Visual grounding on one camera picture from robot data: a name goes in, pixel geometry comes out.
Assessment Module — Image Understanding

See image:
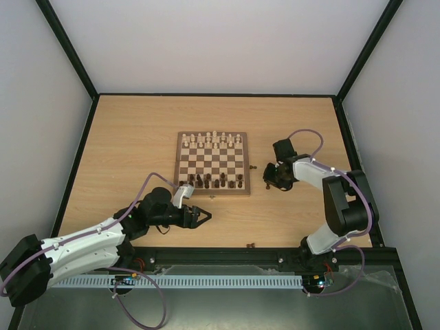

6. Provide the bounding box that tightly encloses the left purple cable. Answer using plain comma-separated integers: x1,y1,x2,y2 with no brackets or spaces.
0,173,186,328

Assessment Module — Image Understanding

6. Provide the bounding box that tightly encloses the wooden chess board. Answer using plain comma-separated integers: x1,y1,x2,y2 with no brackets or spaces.
174,131,251,197

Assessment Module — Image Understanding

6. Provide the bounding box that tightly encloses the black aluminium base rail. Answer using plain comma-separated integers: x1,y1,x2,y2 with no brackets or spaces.
132,247,400,274

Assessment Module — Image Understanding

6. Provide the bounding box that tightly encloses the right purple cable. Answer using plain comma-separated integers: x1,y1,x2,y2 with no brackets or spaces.
287,129,375,298

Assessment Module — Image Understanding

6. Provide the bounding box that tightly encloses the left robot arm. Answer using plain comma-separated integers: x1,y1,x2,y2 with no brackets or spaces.
1,185,212,307

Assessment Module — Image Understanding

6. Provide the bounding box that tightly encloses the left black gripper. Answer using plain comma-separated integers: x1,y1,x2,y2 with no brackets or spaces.
149,203,212,228

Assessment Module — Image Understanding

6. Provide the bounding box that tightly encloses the purple cable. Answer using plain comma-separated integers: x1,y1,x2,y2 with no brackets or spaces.
0,173,186,328
287,129,375,298

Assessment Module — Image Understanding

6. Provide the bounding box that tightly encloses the grey slotted cable duct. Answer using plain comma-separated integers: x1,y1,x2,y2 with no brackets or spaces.
55,274,303,289

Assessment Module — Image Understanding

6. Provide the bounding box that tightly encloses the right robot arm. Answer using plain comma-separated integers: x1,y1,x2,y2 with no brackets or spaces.
263,139,379,270

